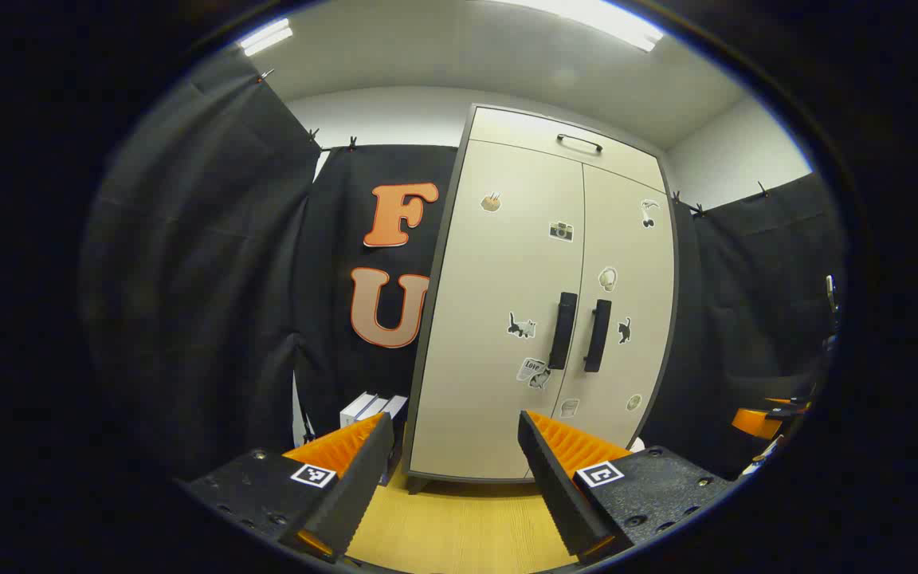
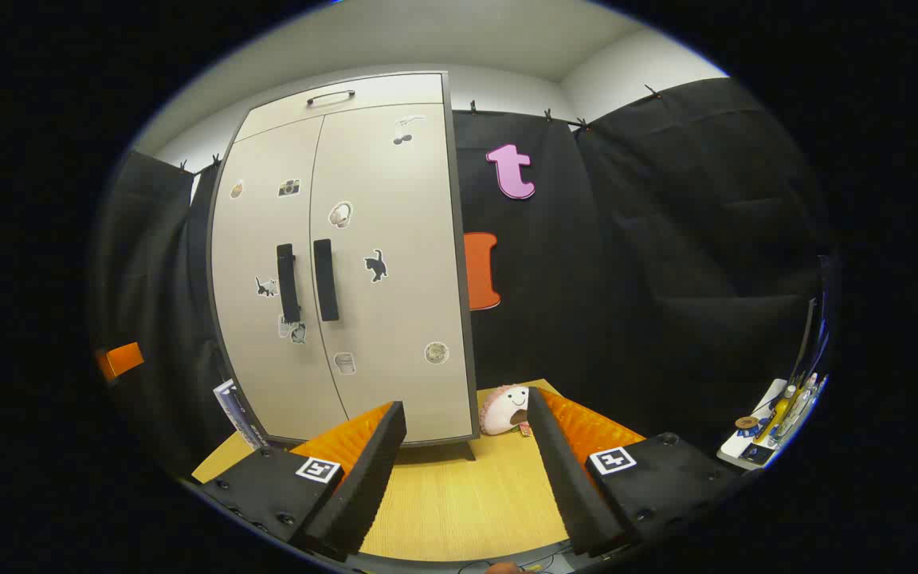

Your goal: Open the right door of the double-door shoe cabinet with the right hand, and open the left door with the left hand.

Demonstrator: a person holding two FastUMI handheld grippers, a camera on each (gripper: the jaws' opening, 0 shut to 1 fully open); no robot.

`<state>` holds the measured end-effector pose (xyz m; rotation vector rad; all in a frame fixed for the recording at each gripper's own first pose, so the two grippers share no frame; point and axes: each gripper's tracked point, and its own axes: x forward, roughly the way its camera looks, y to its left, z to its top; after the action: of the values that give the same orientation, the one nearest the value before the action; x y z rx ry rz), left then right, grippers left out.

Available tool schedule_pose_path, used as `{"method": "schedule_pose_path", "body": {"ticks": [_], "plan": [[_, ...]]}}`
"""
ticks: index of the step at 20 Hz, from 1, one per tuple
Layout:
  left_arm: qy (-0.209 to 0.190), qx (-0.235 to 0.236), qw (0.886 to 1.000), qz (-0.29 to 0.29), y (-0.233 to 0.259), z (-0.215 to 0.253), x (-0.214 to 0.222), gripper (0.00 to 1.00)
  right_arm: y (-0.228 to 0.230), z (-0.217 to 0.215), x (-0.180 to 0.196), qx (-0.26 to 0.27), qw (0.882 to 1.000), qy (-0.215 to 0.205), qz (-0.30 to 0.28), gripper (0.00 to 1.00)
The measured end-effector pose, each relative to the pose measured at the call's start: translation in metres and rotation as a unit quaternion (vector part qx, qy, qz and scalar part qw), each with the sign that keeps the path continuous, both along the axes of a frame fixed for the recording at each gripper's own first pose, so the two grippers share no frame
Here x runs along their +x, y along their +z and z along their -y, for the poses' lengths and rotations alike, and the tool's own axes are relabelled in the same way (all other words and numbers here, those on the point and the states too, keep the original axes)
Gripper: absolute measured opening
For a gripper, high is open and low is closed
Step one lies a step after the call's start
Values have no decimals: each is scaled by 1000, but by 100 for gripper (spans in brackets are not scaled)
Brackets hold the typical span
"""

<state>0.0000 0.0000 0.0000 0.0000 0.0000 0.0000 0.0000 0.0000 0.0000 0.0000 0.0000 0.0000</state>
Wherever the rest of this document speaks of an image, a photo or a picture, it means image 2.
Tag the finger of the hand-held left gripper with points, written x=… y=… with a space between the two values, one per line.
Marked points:
x=124 y=359

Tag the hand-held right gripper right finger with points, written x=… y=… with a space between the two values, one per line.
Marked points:
x=566 y=486

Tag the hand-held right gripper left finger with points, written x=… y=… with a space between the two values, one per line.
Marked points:
x=363 y=486

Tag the white door with headphone sticker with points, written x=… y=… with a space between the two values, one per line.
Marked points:
x=403 y=319

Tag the white door with camera sticker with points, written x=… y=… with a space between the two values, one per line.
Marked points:
x=252 y=239

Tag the white double-door shoe cabinet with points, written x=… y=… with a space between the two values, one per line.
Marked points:
x=379 y=92

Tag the pink smiling plush toy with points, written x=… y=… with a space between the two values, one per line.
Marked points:
x=500 y=410

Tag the navy book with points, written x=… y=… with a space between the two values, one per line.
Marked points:
x=249 y=428

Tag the brown round disc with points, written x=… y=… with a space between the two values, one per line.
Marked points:
x=747 y=422

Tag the yellow bottle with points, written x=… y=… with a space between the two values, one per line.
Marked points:
x=774 y=418

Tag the clear bottle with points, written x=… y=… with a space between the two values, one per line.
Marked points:
x=798 y=406

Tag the black backdrop cloth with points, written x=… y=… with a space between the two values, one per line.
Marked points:
x=666 y=239

